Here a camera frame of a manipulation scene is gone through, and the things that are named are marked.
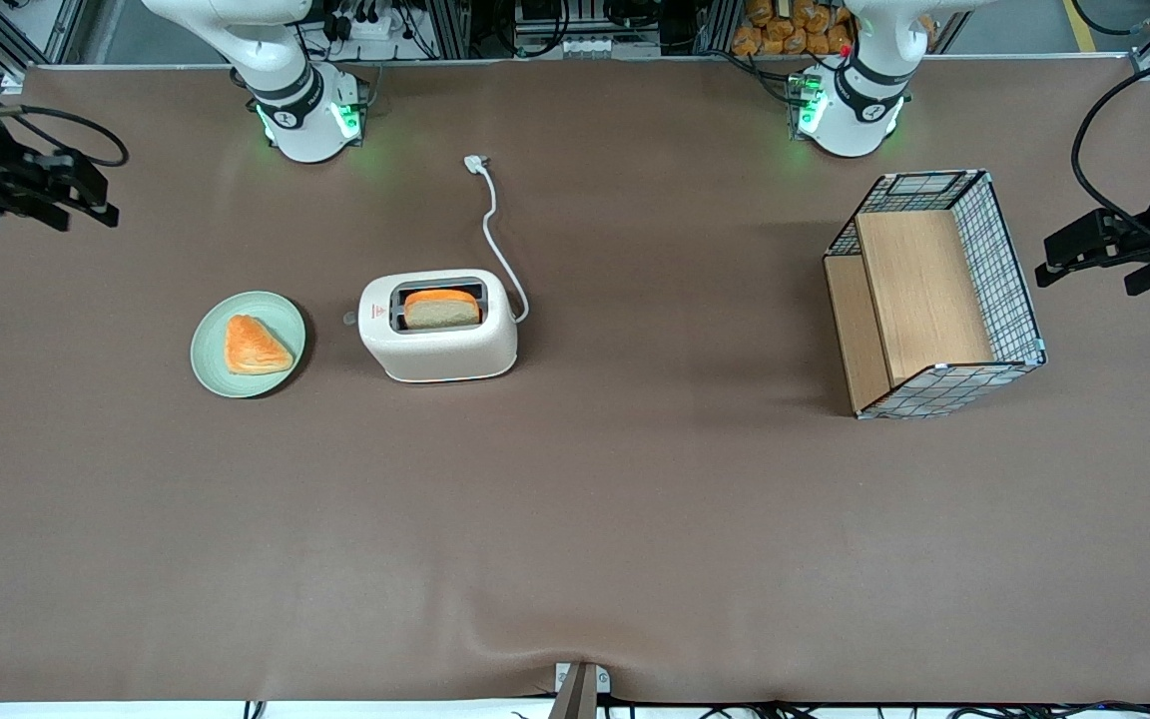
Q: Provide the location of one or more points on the metal table clamp bracket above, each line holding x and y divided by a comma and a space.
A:
578, 689

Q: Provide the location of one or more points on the pale green round plate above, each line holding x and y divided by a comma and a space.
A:
211, 359

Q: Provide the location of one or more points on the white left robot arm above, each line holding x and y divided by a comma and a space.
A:
850, 115

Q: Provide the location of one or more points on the bread slice with orange crust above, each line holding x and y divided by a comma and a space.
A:
440, 312

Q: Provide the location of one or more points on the orange triangular pastry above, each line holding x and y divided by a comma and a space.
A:
254, 348

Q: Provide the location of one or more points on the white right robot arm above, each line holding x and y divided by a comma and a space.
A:
300, 110

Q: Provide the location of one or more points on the white power strip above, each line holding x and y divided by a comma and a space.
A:
365, 22

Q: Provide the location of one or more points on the white toaster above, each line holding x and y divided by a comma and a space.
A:
440, 350

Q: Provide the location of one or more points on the bag of orange buns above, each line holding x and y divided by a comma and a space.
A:
785, 25

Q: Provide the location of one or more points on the brown table cover mat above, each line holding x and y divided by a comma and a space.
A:
635, 519

